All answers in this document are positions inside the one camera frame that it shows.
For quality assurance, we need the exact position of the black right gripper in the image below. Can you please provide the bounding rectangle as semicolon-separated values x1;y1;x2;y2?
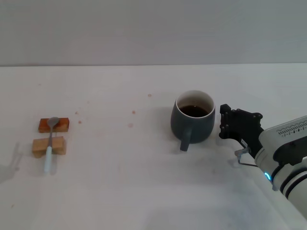
219;103;264;159

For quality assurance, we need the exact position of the dark grey ceramic mug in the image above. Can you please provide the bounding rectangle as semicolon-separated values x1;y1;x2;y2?
170;90;216;152

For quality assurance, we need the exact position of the metal spoon light blue handle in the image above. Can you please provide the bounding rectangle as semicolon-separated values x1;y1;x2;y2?
43;116;59;173

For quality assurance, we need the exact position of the dark coffee liquid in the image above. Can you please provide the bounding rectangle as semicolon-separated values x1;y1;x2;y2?
179;104;209;118

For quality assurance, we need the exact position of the reddish brown wooden block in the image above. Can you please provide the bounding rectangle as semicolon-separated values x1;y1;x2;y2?
38;117;71;133

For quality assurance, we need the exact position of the light tan wooden block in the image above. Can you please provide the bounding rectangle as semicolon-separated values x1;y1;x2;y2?
32;136;67;159

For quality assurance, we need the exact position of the thin right gripper cable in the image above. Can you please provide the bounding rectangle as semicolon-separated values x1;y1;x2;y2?
234;147;257;166

